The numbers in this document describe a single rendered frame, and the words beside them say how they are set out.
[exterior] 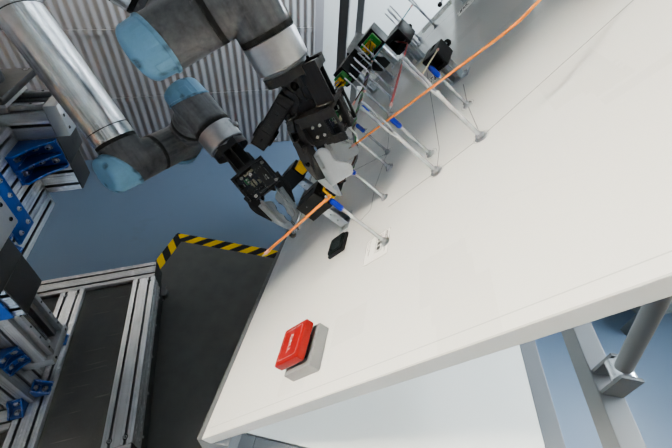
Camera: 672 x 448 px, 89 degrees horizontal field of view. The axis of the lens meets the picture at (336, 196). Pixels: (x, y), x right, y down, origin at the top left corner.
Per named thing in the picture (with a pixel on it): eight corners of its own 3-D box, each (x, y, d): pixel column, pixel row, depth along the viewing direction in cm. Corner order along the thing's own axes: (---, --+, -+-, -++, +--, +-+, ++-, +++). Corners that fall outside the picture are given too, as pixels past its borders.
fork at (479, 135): (488, 136, 42) (407, 55, 38) (476, 145, 43) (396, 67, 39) (486, 128, 44) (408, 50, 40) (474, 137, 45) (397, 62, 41)
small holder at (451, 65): (475, 50, 64) (449, 23, 62) (467, 77, 59) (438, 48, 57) (455, 66, 68) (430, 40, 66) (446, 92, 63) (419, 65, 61)
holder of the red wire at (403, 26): (434, 37, 97) (407, 8, 94) (427, 58, 88) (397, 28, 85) (421, 49, 100) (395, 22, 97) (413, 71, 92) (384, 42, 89)
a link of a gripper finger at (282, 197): (298, 230, 64) (266, 192, 64) (298, 229, 70) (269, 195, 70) (311, 219, 65) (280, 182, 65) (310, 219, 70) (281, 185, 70)
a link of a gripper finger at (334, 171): (362, 198, 52) (338, 145, 49) (328, 206, 55) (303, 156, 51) (366, 188, 55) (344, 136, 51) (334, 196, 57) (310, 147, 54)
